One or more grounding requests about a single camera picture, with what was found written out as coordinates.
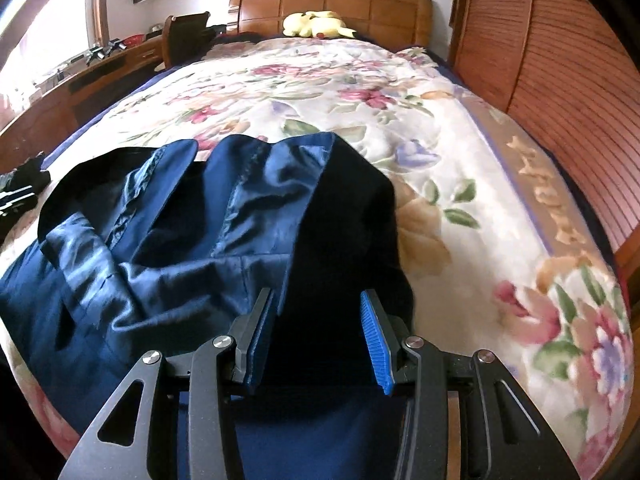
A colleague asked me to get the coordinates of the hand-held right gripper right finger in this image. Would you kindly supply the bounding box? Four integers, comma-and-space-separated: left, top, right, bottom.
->
360, 289, 581, 480

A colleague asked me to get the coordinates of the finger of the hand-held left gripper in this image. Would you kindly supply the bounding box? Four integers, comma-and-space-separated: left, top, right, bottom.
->
0, 156, 52, 218

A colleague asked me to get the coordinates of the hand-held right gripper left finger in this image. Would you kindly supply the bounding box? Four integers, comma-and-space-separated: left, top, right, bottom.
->
57, 287, 277, 480

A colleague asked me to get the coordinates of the navy blue jacket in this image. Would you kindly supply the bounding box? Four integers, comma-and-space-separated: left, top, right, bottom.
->
0, 132, 416, 480

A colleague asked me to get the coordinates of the long wooden desk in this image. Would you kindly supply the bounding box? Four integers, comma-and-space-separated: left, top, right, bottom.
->
0, 37, 166, 171

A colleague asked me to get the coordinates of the black gadget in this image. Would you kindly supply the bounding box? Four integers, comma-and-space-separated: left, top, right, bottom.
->
85, 37, 126, 66

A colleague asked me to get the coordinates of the floral blanket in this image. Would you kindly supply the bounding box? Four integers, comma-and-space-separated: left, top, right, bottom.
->
0, 37, 636, 480

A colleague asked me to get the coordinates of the dark wooden chair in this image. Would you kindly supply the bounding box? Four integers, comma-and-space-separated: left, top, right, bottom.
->
162, 11, 216, 68

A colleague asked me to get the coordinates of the yellow plush toy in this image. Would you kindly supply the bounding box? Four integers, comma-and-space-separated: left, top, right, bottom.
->
282, 10, 357, 41

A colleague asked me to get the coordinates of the wooden slatted wardrobe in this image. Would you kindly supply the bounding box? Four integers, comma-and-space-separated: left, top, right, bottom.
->
449, 0, 640, 281

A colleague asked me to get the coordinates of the wooden bed headboard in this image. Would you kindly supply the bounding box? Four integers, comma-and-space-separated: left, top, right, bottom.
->
229, 0, 434, 53

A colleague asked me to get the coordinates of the window with wooden frame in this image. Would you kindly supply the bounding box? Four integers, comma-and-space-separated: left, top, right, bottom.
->
0, 0, 111, 96

